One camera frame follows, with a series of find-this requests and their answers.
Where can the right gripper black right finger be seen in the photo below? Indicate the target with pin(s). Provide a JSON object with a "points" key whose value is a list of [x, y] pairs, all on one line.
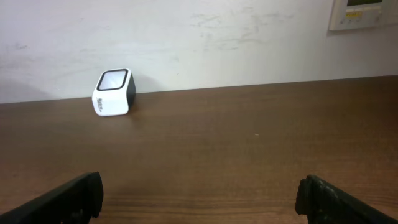
{"points": [[322, 202]]}

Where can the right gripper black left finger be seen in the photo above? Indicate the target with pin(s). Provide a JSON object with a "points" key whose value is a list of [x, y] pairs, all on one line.
{"points": [[77, 201]]}

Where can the white barcode scanner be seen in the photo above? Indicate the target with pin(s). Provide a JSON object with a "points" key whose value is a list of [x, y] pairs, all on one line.
{"points": [[114, 92]]}

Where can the white wall control panel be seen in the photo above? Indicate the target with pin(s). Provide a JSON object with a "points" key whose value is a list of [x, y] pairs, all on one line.
{"points": [[360, 14]]}

